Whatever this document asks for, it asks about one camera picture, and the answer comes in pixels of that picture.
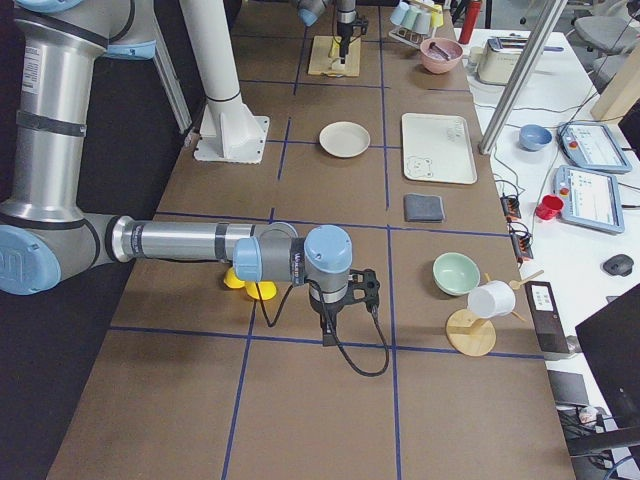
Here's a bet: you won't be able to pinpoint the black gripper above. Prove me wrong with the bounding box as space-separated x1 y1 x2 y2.
338 34 351 68
310 298 348 347

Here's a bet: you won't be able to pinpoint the cream rectangular tray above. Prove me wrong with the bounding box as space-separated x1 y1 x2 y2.
401 113 477 185

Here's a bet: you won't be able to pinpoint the yellow plastic knife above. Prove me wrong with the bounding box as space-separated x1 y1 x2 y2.
329 38 340 58

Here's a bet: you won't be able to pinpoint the bamboo cutting board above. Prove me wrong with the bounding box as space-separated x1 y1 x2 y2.
307 36 361 77

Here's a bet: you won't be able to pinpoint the blue cup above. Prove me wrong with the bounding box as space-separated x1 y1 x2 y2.
390 1 410 26

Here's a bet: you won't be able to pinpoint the clear acrylic cup rack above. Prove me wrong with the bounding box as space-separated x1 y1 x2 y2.
388 26 427 49

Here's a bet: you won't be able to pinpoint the green cup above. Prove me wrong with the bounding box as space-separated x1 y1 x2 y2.
401 5 421 30

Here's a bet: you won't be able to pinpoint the grey cup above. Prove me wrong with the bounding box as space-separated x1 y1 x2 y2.
413 10 432 35

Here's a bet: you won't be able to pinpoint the cream round plate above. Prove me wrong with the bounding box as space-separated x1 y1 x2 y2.
319 121 370 158

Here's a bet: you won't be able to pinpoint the pink bowl with ice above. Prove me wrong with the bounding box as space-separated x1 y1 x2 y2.
420 37 463 74

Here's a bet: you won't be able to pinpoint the yellow cup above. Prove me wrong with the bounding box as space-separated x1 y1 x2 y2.
431 6 444 29

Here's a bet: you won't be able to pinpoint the green bowl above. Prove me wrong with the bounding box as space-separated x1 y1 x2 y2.
432 252 480 296

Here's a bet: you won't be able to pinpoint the wooden mug stand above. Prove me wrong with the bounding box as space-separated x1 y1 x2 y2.
446 270 544 357

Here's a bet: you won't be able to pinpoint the grey folded cloth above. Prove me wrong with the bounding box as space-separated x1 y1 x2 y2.
403 193 445 223

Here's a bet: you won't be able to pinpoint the cream toaster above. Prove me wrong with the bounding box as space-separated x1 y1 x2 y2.
476 36 528 86

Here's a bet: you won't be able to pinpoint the white mug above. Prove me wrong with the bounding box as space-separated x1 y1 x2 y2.
467 280 516 319

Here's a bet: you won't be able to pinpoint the blue bowl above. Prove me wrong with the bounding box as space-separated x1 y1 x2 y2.
518 124 553 152

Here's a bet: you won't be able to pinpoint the black remote box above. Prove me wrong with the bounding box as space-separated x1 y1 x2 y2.
525 281 572 360

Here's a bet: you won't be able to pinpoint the red cup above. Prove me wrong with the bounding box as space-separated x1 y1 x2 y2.
535 194 564 220

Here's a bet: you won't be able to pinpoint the teach pendant far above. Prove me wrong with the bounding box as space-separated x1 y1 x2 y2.
558 121 632 174

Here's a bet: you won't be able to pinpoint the teach pendant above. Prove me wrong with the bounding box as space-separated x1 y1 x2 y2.
553 165 625 234
558 121 632 174

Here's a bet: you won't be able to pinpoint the teach pendant near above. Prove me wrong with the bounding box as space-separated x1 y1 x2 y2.
553 165 625 234

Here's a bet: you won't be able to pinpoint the black computer mouse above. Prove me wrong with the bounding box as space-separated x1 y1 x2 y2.
602 254 634 277

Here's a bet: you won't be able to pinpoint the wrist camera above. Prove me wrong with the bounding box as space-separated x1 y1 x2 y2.
345 269 380 314

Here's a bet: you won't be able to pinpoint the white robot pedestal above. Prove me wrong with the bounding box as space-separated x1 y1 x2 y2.
180 0 270 164

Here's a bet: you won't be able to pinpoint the aluminium frame post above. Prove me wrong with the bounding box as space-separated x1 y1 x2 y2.
478 0 568 155

